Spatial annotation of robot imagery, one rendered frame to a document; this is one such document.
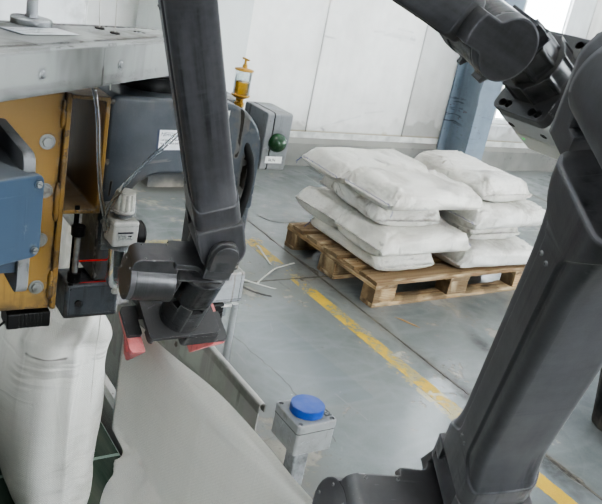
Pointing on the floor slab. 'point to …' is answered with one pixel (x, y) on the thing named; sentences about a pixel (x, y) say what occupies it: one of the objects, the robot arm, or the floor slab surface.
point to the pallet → (385, 285)
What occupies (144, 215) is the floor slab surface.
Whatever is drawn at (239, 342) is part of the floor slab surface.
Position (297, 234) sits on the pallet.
